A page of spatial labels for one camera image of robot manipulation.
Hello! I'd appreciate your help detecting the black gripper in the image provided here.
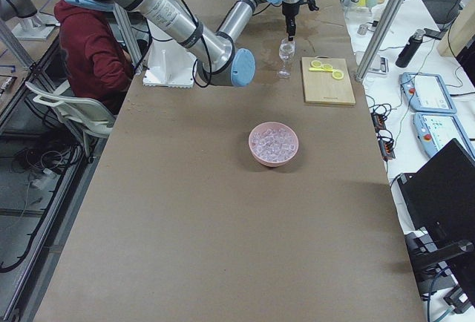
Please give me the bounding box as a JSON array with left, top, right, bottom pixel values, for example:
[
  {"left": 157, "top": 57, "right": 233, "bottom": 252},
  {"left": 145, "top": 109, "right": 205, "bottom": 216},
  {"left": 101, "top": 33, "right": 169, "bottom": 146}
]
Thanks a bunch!
[{"left": 281, "top": 2, "right": 299, "bottom": 37}]

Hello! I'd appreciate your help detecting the clear wine glass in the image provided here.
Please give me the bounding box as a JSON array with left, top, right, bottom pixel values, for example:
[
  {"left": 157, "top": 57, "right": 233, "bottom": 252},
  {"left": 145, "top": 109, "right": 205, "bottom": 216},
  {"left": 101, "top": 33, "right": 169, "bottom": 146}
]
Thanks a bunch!
[{"left": 278, "top": 39, "right": 295, "bottom": 79}]

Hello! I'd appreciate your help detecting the pink bowl of ice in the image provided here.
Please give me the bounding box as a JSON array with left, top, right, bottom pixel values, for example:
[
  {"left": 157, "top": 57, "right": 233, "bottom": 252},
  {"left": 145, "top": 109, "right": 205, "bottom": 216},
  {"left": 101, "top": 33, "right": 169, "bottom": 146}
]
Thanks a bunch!
[{"left": 248, "top": 122, "right": 299, "bottom": 168}]

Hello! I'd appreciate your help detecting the lemon slice far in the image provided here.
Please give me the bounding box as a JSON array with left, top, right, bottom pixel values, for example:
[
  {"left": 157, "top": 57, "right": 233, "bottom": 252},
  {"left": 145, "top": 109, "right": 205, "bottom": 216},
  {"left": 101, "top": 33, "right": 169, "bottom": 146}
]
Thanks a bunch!
[{"left": 311, "top": 60, "right": 322, "bottom": 68}]

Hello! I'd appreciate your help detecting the yellow plastic stick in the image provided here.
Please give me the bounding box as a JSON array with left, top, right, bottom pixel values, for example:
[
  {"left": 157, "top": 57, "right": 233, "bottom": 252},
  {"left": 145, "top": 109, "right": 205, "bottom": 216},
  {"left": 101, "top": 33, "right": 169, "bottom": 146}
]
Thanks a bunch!
[{"left": 308, "top": 68, "right": 335, "bottom": 73}]

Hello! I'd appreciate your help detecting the lemon slice near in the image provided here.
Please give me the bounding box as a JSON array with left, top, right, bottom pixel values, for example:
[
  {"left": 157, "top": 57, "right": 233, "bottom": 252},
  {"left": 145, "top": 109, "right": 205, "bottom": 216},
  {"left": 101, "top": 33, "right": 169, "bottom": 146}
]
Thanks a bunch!
[{"left": 332, "top": 70, "right": 344, "bottom": 80}]

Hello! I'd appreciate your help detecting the bamboo cutting board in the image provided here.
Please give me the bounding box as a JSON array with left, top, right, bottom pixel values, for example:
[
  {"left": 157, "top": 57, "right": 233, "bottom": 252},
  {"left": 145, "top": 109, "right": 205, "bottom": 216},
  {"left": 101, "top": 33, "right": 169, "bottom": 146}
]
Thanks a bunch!
[{"left": 301, "top": 57, "right": 356, "bottom": 105}]

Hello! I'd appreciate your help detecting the metal tray scale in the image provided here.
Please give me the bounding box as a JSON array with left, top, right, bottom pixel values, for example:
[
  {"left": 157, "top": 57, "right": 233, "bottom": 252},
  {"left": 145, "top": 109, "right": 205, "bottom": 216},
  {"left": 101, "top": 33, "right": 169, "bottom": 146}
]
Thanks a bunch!
[{"left": 367, "top": 55, "right": 389, "bottom": 76}]

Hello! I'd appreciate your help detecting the black water bottle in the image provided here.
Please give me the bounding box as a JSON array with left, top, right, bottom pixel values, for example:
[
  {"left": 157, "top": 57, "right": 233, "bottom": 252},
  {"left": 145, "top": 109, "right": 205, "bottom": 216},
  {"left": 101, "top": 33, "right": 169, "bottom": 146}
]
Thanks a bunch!
[{"left": 396, "top": 29, "right": 425, "bottom": 68}]

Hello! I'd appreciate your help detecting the upper teach pendant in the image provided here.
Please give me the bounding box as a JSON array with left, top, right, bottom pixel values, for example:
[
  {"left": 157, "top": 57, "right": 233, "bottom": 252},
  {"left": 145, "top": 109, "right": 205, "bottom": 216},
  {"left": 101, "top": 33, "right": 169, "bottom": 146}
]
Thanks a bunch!
[{"left": 399, "top": 72, "right": 456, "bottom": 114}]

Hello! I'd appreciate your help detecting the teach pendant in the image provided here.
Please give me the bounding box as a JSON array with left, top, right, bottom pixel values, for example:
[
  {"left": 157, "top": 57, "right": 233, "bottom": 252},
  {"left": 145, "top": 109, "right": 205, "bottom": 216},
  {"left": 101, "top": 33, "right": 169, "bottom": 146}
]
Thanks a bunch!
[
  {"left": 413, "top": 112, "right": 474, "bottom": 158},
  {"left": 399, "top": 72, "right": 456, "bottom": 114}
]

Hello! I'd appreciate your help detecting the lower teach pendant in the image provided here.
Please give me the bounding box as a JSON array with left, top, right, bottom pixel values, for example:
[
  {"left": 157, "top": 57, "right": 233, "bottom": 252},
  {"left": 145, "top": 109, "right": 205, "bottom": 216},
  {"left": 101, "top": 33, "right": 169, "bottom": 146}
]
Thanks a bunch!
[{"left": 413, "top": 112, "right": 474, "bottom": 158}]

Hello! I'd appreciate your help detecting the white plastic chair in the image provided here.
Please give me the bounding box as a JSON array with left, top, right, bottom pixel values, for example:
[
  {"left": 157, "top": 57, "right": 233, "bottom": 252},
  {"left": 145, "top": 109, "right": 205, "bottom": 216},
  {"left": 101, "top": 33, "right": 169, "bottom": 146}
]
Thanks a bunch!
[{"left": 25, "top": 80, "right": 116, "bottom": 160}]

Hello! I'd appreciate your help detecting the black laptop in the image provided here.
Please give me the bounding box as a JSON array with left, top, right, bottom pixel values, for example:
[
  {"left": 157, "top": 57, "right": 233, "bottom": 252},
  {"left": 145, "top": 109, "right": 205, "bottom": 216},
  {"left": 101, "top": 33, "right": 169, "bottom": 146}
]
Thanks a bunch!
[{"left": 397, "top": 139, "right": 474, "bottom": 247}]

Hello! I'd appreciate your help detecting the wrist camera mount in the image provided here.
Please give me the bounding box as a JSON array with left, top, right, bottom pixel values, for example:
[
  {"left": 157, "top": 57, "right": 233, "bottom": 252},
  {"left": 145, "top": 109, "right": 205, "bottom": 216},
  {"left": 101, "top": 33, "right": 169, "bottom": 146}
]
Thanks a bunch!
[{"left": 300, "top": 0, "right": 319, "bottom": 11}]

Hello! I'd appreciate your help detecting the aluminium frame post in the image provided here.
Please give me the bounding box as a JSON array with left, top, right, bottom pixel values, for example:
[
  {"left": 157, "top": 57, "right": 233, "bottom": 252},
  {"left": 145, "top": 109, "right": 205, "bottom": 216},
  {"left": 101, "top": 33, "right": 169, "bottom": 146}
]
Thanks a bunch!
[{"left": 355, "top": 0, "right": 404, "bottom": 82}]

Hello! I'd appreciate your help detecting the white camera post base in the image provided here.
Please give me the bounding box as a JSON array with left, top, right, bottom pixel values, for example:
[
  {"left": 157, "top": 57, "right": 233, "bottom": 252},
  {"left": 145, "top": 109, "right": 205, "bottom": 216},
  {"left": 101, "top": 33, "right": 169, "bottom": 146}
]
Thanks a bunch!
[{"left": 143, "top": 40, "right": 196, "bottom": 88}]

